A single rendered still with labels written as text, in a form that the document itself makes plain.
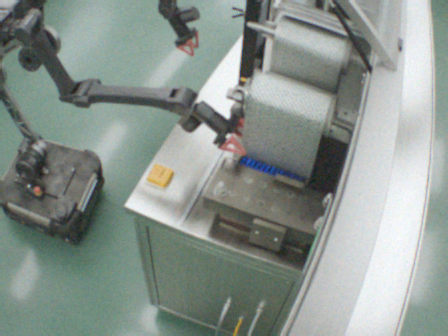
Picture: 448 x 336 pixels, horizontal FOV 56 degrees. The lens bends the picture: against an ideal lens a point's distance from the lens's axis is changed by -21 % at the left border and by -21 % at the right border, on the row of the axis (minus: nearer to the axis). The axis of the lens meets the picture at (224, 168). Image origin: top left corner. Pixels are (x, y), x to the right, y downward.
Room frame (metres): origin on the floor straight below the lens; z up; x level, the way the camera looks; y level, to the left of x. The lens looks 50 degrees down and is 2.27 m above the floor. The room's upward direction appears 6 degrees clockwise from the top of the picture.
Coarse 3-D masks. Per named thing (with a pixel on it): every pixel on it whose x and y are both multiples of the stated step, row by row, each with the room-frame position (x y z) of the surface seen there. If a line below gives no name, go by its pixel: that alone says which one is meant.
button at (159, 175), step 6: (156, 168) 1.11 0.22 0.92; (162, 168) 1.12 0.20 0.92; (168, 168) 1.12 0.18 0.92; (150, 174) 1.09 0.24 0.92; (156, 174) 1.09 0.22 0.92; (162, 174) 1.09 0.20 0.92; (168, 174) 1.09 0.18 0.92; (150, 180) 1.07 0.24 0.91; (156, 180) 1.06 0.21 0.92; (162, 180) 1.07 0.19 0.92; (168, 180) 1.08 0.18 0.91; (162, 186) 1.05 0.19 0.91
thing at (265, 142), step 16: (256, 128) 1.10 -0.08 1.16; (272, 128) 1.09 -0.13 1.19; (256, 144) 1.10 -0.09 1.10; (272, 144) 1.09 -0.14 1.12; (288, 144) 1.07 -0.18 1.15; (304, 144) 1.06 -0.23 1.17; (272, 160) 1.08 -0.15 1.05; (288, 160) 1.07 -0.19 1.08; (304, 160) 1.05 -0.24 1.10; (304, 176) 1.05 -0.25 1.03
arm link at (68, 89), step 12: (36, 12) 1.26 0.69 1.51; (24, 36) 1.18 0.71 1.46; (36, 36) 1.21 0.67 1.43; (36, 48) 1.21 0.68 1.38; (48, 48) 1.23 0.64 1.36; (48, 60) 1.22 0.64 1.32; (48, 72) 1.23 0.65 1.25; (60, 72) 1.23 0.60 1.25; (60, 84) 1.23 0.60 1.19; (72, 84) 1.26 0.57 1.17; (84, 84) 1.25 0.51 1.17; (60, 96) 1.23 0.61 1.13; (72, 96) 1.21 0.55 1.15; (84, 96) 1.21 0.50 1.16
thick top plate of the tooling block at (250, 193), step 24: (240, 168) 1.06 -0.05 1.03; (240, 192) 0.97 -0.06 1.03; (264, 192) 0.98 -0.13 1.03; (288, 192) 0.99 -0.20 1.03; (312, 192) 0.99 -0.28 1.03; (240, 216) 0.90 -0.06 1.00; (264, 216) 0.89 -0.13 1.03; (288, 216) 0.89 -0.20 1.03; (312, 216) 0.90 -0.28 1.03; (312, 240) 0.83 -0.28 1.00
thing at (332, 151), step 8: (320, 144) 1.13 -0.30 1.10; (328, 144) 1.14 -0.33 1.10; (336, 144) 1.14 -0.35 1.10; (344, 144) 1.15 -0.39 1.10; (320, 152) 1.11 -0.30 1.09; (328, 152) 1.10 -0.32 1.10; (336, 152) 1.11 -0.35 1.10; (344, 152) 1.11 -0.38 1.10; (320, 160) 1.11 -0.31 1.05; (328, 160) 1.10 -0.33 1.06; (336, 160) 1.09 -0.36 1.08; (320, 168) 1.11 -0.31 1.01; (328, 168) 1.10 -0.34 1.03; (336, 168) 1.09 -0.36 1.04; (312, 176) 1.11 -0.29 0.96; (320, 176) 1.10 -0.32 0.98; (328, 176) 1.10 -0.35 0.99; (336, 176) 1.09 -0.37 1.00; (312, 184) 1.11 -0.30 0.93; (320, 184) 1.10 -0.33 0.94; (328, 184) 1.09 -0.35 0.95; (328, 192) 1.09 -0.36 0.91
